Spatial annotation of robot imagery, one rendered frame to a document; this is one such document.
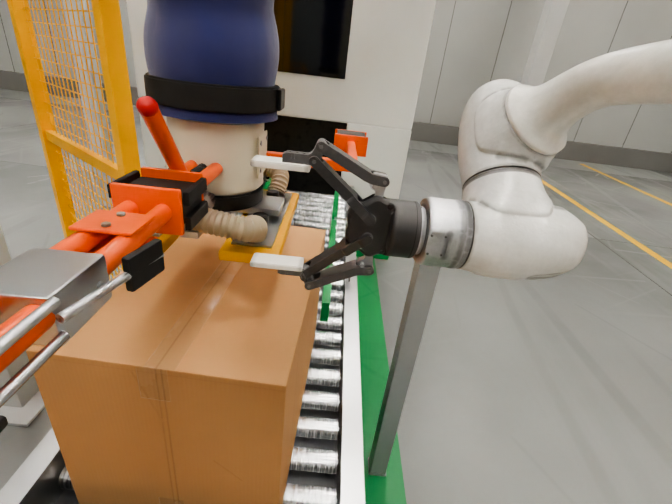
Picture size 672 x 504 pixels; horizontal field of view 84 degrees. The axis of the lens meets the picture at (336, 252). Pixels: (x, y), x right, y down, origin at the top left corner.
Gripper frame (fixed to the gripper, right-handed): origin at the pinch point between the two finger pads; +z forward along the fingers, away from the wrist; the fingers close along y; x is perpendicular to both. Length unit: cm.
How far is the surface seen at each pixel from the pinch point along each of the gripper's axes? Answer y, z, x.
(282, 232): 11.0, -0.5, 19.0
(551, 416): 120, -125, 80
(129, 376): 27.6, 19.0, -3.1
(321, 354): 66, -11, 47
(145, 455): 46, 19, -3
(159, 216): -0.7, 10.5, -5.6
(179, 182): -1.8, 11.8, 3.8
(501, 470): 120, -89, 50
